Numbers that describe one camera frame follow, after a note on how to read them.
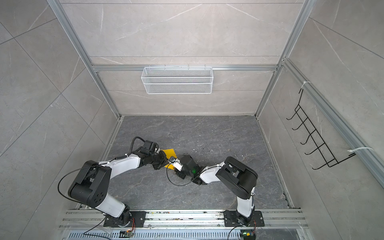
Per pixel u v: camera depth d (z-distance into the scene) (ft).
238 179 1.59
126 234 2.30
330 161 1.91
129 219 2.35
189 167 2.30
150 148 2.44
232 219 2.43
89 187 1.46
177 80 3.29
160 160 2.68
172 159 2.54
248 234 2.30
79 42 2.62
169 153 3.23
